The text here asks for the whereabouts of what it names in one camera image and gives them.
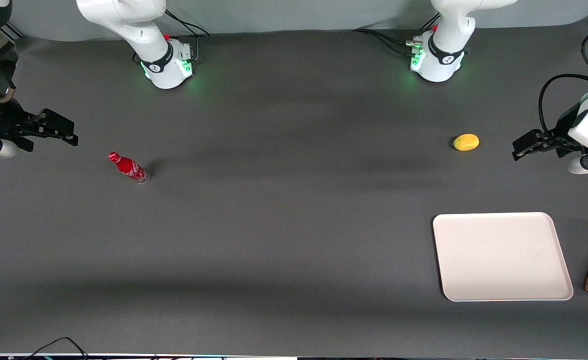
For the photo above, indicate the white rectangular tray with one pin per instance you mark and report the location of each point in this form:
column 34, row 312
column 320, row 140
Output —
column 498, row 257

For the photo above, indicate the red cola bottle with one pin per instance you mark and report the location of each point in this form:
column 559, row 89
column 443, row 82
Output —
column 128, row 167

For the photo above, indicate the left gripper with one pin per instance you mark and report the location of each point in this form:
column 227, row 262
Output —
column 561, row 129

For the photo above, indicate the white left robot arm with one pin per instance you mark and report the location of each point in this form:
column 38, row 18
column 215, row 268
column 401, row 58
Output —
column 446, row 47

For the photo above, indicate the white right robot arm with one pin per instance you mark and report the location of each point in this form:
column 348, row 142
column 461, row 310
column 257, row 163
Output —
column 139, row 30

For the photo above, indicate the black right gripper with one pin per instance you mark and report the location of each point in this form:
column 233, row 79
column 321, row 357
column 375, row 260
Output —
column 5, row 120

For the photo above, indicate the yellow mango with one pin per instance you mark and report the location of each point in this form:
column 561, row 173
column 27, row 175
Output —
column 466, row 142

